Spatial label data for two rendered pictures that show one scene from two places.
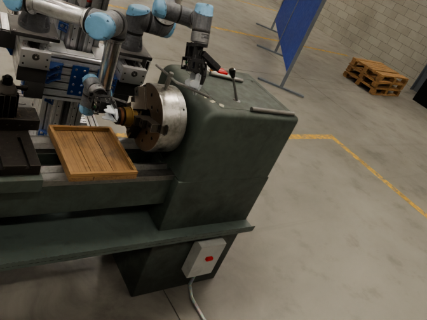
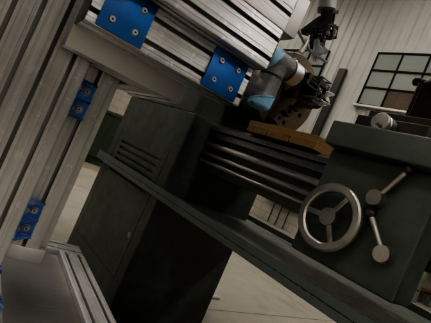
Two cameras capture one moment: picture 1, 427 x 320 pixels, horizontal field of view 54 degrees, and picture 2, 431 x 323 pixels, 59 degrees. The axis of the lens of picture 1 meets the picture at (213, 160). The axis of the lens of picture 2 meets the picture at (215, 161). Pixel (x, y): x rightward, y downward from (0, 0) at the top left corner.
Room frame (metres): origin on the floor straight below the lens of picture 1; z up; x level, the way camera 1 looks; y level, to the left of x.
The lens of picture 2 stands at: (1.71, 1.85, 0.70)
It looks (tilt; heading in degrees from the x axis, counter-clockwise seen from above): 1 degrees up; 276
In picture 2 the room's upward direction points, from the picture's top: 24 degrees clockwise
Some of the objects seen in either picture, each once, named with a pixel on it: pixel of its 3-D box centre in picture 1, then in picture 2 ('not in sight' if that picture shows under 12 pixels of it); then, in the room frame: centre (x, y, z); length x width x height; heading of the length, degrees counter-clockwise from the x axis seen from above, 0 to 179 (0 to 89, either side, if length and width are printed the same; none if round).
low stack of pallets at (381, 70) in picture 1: (375, 77); not in sight; (9.46, -2.48, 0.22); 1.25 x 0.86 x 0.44; 139
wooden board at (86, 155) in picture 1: (91, 151); (310, 152); (1.55, 0.51, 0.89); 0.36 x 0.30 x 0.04; 44
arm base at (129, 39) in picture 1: (130, 37); not in sight; (2.24, 0.70, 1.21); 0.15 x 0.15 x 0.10
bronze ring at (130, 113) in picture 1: (126, 116); (308, 97); (1.63, 0.43, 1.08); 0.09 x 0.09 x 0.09; 44
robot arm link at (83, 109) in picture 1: (90, 102); (259, 90); (1.79, 0.67, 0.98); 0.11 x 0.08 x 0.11; 176
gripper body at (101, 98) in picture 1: (101, 101); (308, 84); (1.65, 0.57, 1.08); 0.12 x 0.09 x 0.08; 43
